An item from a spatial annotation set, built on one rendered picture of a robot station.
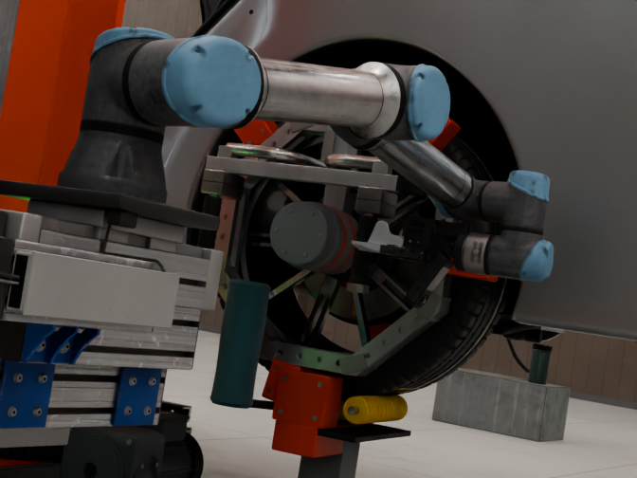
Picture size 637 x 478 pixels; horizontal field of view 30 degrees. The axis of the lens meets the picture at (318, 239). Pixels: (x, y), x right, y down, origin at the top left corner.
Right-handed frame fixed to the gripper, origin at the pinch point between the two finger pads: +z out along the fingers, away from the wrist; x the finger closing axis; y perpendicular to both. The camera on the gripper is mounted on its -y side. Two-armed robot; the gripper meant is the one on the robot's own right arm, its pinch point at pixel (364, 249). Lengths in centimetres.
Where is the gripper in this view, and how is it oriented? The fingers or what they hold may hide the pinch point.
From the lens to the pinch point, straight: 225.6
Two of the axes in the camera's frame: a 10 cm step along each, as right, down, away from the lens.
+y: 1.5, -9.9, 0.5
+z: -9.0, -1.2, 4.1
